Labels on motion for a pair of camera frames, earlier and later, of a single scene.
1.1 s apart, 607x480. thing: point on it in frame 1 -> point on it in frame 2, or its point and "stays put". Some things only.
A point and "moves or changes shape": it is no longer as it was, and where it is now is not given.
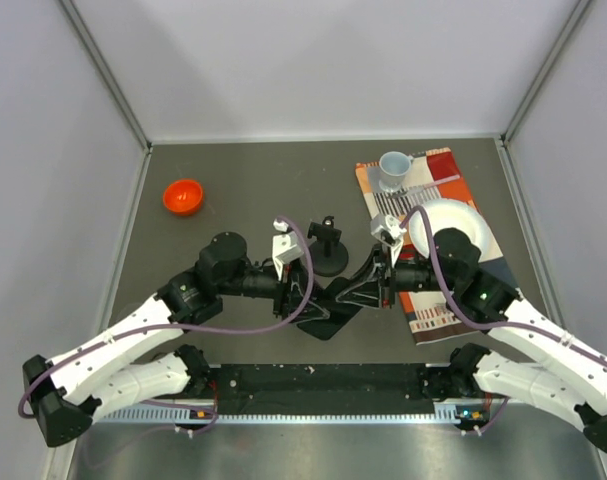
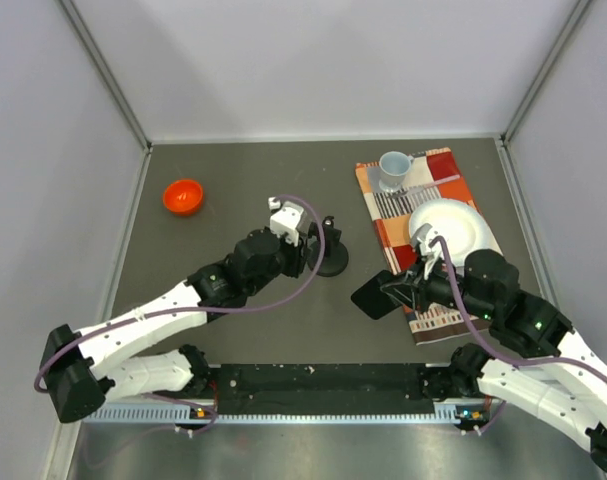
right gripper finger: x=372 y=269 -> x=411 y=278
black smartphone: x=340 y=314 moves or changes shape
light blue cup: x=393 y=167 stays put
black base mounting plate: x=321 y=389 stays put
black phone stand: x=328 y=257 stays put
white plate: x=445 y=214 stays put
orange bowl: x=183 y=197 stays put
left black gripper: x=295 y=281 -> x=298 y=255
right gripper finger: x=367 y=294 -> x=404 y=293
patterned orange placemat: x=432 y=315 stays put
